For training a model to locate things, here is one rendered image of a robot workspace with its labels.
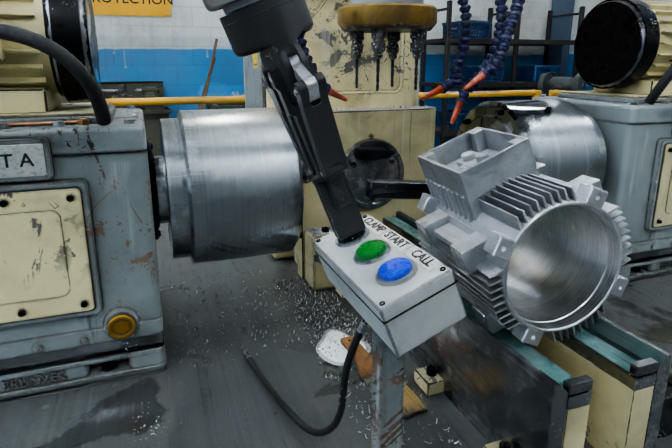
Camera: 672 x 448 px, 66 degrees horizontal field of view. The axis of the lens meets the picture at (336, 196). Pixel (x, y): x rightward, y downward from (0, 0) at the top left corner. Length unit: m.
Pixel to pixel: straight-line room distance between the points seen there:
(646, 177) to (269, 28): 0.91
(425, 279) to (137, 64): 5.67
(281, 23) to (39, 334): 0.55
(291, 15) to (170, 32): 5.57
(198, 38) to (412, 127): 5.05
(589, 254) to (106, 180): 0.63
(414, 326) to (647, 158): 0.83
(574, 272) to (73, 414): 0.67
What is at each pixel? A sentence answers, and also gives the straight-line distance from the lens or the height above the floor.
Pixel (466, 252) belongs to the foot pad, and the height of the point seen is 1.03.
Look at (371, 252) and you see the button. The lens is 0.48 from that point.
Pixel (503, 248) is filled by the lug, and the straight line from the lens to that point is 0.60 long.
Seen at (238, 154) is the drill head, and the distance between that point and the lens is 0.78.
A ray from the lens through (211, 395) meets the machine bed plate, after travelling 0.77.
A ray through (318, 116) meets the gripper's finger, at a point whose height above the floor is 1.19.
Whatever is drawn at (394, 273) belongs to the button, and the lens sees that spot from 0.44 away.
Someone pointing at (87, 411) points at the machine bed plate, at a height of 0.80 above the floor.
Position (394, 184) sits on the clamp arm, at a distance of 0.85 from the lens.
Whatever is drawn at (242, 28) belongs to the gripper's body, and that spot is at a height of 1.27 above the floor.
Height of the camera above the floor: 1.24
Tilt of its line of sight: 14 degrees down
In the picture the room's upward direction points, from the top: straight up
